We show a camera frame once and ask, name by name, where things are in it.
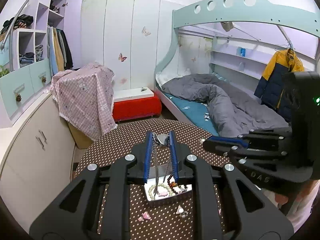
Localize folded dark clothes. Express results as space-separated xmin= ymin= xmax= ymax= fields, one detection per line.
xmin=19 ymin=52 xmax=35 ymax=64

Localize grey metal tin box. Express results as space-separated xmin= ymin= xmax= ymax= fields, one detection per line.
xmin=144 ymin=164 xmax=194 ymax=203

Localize white low cabinet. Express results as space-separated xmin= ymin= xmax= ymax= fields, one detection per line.
xmin=0 ymin=90 xmax=77 ymax=213

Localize mint bunk bed frame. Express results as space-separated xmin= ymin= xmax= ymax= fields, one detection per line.
xmin=154 ymin=0 xmax=320 ymax=140

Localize lilac cubby shelf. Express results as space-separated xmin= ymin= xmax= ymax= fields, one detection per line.
xmin=0 ymin=0 xmax=83 ymax=73

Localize grey duvet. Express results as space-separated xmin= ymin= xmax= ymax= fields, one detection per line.
xmin=161 ymin=74 xmax=289 ymax=138

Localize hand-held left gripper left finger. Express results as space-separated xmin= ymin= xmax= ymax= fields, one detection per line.
xmin=29 ymin=131 xmax=155 ymax=240

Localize light blue hanging garment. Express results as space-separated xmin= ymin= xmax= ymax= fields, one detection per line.
xmin=49 ymin=27 xmax=58 ymax=75

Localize black hanging coat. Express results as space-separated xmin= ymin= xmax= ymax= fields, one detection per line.
xmin=60 ymin=29 xmax=74 ymax=70

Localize yellow navy jacket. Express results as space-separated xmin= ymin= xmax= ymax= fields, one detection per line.
xmin=254 ymin=49 xmax=305 ymax=120

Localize mint drawer box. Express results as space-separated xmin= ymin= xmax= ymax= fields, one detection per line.
xmin=0 ymin=57 xmax=53 ymax=129

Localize person's right forearm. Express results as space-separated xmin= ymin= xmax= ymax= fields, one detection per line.
xmin=272 ymin=180 xmax=320 ymax=233

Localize pile of dark clothes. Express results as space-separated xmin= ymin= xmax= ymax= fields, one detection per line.
xmin=0 ymin=14 xmax=34 ymax=34

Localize white wardrobe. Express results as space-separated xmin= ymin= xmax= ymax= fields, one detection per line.
xmin=81 ymin=0 xmax=190 ymax=98

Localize grey clip lamp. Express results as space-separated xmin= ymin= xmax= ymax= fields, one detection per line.
xmin=220 ymin=21 xmax=235 ymax=32

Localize tan hanging garment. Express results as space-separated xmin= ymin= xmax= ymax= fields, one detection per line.
xmin=54 ymin=29 xmax=65 ymax=72

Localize teal bedsheet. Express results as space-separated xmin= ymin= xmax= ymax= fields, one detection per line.
xmin=164 ymin=92 xmax=220 ymax=137

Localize cardboard box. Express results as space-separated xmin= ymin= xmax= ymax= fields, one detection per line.
xmin=68 ymin=122 xmax=93 ymax=149

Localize silver chain necklace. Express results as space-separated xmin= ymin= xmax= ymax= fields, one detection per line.
xmin=152 ymin=133 xmax=175 ymax=195

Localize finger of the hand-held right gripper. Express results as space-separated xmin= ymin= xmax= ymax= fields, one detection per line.
xmin=229 ymin=154 xmax=313 ymax=196
xmin=202 ymin=127 xmax=294 ymax=158

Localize white board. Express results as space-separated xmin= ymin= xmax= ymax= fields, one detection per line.
xmin=113 ymin=87 xmax=155 ymax=103

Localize red ottoman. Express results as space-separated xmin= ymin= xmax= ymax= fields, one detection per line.
xmin=112 ymin=96 xmax=162 ymax=123

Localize dark red bead bracelet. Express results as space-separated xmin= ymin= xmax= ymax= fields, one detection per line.
xmin=167 ymin=175 xmax=192 ymax=193

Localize folded jeans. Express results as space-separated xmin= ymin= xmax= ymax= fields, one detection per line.
xmin=35 ymin=44 xmax=44 ymax=62

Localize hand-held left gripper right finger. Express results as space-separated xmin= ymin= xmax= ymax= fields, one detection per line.
xmin=169 ymin=130 xmax=294 ymax=240

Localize brown polka-dot round table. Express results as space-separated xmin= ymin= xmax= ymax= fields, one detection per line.
xmin=75 ymin=119 xmax=263 ymax=235

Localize pink checked cloth-covered box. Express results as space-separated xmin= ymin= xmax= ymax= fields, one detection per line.
xmin=50 ymin=61 xmax=117 ymax=142

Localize curved metal pipe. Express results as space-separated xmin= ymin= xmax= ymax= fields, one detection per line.
xmin=0 ymin=0 xmax=48 ymax=50

